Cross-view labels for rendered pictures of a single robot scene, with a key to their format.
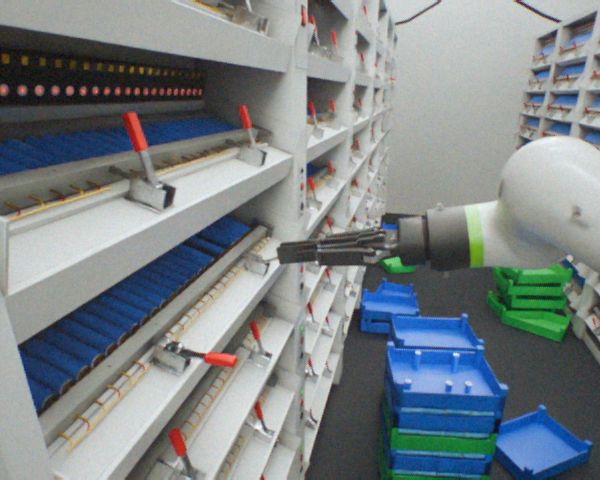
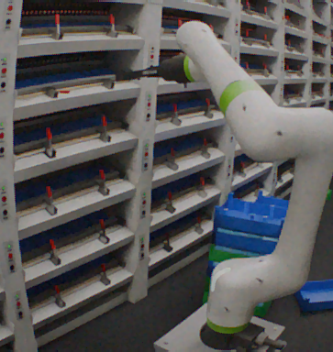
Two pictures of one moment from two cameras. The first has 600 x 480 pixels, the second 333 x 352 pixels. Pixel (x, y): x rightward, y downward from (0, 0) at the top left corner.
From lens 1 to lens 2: 1.04 m
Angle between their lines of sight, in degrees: 18
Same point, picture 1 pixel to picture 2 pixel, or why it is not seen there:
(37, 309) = (21, 51)
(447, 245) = (175, 67)
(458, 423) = (253, 245)
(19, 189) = (26, 31)
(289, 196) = (141, 59)
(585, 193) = (187, 35)
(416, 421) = (227, 239)
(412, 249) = (164, 70)
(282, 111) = (141, 19)
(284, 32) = not seen: outside the picture
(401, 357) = (238, 206)
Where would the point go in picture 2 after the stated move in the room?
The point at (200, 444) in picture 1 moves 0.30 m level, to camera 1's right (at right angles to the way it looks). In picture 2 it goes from (60, 149) to (145, 162)
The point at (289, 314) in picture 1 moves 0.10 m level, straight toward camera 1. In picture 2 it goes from (136, 129) to (125, 135)
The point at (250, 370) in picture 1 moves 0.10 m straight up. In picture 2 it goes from (97, 141) to (98, 113)
